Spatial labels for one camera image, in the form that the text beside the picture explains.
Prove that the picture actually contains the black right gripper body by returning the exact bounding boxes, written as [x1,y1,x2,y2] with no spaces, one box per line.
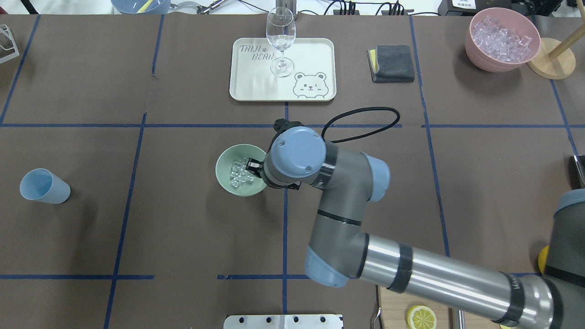
[261,118,303,190]

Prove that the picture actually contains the green bowl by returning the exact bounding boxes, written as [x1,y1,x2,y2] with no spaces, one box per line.
[215,144,266,196]

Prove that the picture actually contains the light blue cup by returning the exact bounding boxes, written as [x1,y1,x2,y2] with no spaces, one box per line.
[19,168,71,204]

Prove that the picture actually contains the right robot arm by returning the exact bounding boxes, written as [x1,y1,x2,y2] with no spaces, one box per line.
[247,118,585,329]

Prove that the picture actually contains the ice cubes in cup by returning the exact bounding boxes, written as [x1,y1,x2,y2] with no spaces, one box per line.
[230,158,255,189]

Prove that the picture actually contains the blue bowl with fork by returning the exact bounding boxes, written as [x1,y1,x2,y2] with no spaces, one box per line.
[110,0,171,15]

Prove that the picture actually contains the pink bowl of ice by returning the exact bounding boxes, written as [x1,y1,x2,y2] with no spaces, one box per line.
[465,7,541,72]

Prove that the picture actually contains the cream bear tray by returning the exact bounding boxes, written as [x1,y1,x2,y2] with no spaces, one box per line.
[229,37,337,102]

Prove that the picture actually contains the clear wine glass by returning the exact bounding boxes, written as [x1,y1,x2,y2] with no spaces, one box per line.
[266,6,297,78]

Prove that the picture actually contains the grey yellow folded cloth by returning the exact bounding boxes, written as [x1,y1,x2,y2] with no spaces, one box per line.
[367,44,415,83]

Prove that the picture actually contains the wooden cutting board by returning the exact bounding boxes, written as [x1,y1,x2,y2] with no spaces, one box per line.
[377,286,503,329]

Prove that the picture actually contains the lemon half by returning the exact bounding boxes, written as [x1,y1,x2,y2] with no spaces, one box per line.
[405,305,437,329]

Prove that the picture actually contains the steel muddler black tip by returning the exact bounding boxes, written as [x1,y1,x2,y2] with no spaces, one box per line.
[452,308,466,329]

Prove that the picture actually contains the yellow lemon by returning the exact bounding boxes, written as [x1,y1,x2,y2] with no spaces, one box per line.
[537,245,550,274]

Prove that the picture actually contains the wooden paper towel stand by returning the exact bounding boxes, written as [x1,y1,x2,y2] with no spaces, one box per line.
[528,25,585,80]

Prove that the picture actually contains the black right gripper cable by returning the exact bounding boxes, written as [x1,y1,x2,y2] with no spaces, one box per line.
[321,107,401,140]

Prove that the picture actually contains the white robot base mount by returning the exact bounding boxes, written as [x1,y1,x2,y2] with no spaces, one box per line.
[223,314,344,329]

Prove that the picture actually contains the white wire cup rack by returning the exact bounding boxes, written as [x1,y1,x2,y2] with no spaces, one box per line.
[0,24,20,64]

